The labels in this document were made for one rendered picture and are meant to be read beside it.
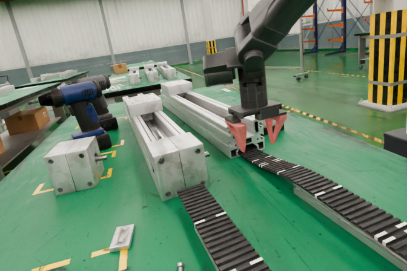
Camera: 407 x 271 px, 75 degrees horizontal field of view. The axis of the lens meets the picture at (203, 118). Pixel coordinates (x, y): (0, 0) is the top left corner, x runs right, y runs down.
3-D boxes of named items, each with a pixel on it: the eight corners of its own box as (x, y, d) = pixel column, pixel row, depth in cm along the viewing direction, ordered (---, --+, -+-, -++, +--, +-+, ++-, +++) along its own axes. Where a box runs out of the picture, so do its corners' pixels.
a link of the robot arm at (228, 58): (264, 53, 45) (257, 19, 50) (197, 62, 47) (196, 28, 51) (262, 93, 56) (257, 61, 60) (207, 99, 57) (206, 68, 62)
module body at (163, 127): (195, 169, 63) (190, 135, 60) (154, 182, 60) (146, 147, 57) (145, 109, 136) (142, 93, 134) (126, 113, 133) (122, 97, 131)
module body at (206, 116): (264, 149, 68) (262, 117, 66) (230, 159, 65) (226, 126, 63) (181, 101, 142) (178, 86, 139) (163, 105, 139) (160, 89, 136)
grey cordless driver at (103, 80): (122, 127, 108) (109, 74, 102) (69, 143, 98) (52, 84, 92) (116, 124, 114) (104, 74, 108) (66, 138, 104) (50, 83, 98)
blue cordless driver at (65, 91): (116, 146, 87) (100, 80, 81) (48, 167, 77) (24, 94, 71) (110, 141, 93) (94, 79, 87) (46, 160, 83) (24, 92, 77)
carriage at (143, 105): (165, 117, 91) (160, 98, 89) (132, 125, 87) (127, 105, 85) (155, 109, 105) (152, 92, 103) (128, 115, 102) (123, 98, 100)
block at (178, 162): (220, 182, 55) (214, 140, 53) (162, 201, 51) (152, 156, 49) (205, 166, 63) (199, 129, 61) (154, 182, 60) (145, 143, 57)
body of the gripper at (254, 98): (228, 115, 60) (224, 83, 58) (266, 106, 63) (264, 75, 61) (241, 121, 54) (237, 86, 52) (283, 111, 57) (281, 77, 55)
